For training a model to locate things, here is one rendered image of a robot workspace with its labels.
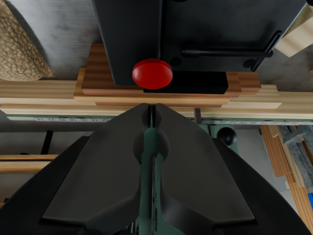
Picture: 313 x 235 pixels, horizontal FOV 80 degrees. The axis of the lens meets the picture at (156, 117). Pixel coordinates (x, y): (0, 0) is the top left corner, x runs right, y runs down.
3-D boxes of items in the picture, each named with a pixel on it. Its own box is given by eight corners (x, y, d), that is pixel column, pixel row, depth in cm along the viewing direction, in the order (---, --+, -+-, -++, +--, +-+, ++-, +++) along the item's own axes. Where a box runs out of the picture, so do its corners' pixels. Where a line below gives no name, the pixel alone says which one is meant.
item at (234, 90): (231, 46, 27) (242, 92, 23) (227, 53, 28) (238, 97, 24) (91, 43, 26) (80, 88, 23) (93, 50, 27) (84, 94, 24)
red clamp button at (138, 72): (174, 55, 13) (174, 66, 13) (170, 82, 16) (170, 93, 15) (131, 54, 13) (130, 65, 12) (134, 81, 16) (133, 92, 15)
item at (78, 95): (224, 70, 31) (230, 99, 29) (221, 76, 33) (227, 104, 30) (79, 67, 31) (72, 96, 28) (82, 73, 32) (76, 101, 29)
